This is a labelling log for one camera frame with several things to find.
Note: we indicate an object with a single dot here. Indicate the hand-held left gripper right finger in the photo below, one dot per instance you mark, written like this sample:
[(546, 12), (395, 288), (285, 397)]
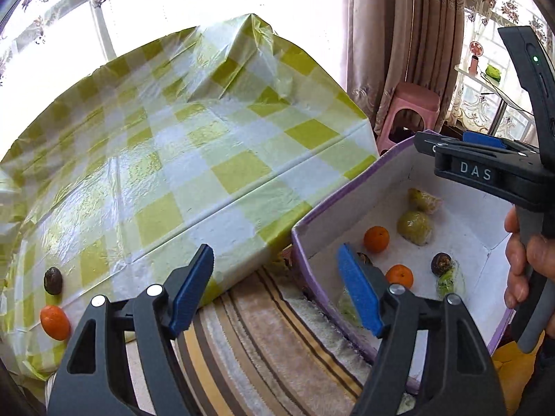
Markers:
[(357, 286)]

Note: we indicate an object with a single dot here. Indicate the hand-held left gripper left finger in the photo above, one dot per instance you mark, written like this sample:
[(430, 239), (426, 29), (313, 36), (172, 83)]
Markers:
[(193, 286)]

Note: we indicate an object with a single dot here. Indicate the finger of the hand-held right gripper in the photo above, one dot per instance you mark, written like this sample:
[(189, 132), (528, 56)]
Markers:
[(507, 173), (481, 139)]

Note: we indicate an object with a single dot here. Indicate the large orange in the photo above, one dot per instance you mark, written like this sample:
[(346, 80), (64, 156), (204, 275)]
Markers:
[(376, 239)]

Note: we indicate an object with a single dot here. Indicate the purple cardboard box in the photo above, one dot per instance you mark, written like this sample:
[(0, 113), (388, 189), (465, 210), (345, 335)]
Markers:
[(468, 234)]

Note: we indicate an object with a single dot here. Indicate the yellowish round fruit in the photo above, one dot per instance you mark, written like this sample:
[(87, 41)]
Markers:
[(415, 227)]

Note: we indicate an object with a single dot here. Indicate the film-wrapped golden half melon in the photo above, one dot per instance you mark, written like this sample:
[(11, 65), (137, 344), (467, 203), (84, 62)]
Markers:
[(424, 201)]

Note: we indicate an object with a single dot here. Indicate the dark wrinkled fruit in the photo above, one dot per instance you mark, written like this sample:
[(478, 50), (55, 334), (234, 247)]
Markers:
[(53, 281), (441, 263)]

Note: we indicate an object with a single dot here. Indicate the pale green cabbage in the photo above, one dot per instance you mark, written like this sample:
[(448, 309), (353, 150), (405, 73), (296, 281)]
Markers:
[(452, 285)]

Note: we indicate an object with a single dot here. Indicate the person's right hand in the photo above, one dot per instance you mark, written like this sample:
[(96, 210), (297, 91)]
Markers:
[(516, 260)]

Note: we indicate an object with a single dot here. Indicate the white side table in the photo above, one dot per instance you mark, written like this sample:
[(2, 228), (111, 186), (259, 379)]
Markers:
[(503, 95)]

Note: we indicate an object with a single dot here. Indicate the small green object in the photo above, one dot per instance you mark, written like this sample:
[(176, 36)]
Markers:
[(493, 73)]

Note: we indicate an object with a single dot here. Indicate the small pink fan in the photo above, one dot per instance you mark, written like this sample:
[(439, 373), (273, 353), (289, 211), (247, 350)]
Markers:
[(475, 52)]

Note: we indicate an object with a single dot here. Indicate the pink plastic stool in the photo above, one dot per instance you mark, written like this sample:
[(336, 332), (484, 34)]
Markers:
[(405, 99)]

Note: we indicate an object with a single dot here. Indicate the striped rug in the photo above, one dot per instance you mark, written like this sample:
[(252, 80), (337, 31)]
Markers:
[(260, 346)]

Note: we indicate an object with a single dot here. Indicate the brown patterned curtain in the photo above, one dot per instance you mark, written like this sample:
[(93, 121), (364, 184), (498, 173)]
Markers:
[(390, 30)]

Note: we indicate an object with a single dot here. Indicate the small orange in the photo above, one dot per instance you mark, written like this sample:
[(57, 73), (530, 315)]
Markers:
[(55, 323)]

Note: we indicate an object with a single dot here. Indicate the yellow checked plastic tablecloth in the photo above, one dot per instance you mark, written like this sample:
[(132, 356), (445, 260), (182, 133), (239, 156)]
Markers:
[(173, 138)]

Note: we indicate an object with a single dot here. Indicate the yellow object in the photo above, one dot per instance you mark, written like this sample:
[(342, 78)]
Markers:
[(511, 364)]

